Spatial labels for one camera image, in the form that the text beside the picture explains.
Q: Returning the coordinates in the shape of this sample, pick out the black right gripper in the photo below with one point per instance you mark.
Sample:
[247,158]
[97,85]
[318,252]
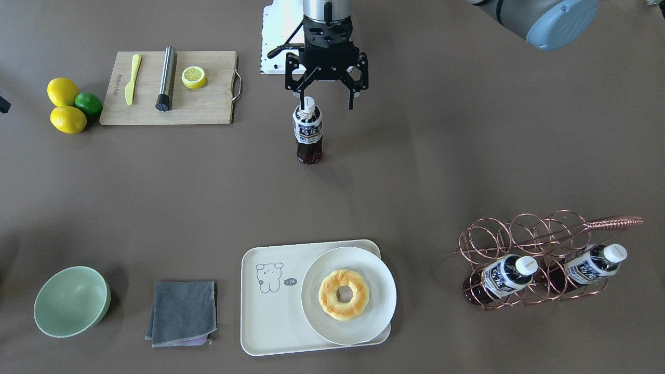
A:
[292,66]

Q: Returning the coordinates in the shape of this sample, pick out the tea bottle white cap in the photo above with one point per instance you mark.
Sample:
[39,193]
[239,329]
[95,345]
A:
[307,127]

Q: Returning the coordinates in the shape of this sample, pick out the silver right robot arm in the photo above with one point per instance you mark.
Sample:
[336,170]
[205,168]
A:
[322,11]

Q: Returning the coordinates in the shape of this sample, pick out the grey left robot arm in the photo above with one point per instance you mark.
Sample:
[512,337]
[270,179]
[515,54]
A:
[546,25]

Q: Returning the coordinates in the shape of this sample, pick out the beige rabbit tray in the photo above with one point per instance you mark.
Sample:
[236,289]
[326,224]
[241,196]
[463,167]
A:
[280,312]

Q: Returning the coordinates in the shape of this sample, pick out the tea bottle in rack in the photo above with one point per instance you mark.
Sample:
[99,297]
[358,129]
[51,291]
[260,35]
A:
[598,262]
[498,280]

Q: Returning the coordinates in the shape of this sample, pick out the bamboo cutting board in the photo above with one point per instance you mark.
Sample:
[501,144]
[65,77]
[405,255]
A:
[212,104]

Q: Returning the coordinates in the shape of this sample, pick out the half lemon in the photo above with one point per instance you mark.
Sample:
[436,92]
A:
[193,77]

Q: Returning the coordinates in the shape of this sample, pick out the steel muddler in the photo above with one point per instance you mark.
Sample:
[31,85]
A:
[163,103]

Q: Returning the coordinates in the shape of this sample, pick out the yellow plastic knife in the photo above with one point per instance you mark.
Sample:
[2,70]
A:
[129,90]

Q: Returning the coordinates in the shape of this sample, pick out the white round plate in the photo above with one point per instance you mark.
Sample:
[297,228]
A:
[348,296]

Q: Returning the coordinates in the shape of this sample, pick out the green lime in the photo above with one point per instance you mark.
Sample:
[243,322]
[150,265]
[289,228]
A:
[88,103]

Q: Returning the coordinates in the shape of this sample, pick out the yellow lemon lower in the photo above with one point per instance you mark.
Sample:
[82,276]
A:
[68,119]

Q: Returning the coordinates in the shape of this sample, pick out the yellow lemon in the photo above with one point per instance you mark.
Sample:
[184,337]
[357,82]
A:
[62,92]
[68,119]

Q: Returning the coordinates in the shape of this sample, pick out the yellow lemon upper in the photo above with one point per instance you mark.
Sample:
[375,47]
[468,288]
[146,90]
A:
[62,92]

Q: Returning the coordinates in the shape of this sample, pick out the grey folded cloth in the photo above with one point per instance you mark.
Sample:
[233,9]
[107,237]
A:
[183,313]

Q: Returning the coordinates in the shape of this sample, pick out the green bowl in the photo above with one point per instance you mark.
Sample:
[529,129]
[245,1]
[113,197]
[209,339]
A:
[71,301]

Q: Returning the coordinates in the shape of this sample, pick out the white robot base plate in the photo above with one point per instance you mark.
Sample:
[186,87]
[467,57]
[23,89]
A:
[280,19]

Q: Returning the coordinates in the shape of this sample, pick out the copper wire bottle rack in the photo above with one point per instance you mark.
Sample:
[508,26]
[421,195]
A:
[558,238]

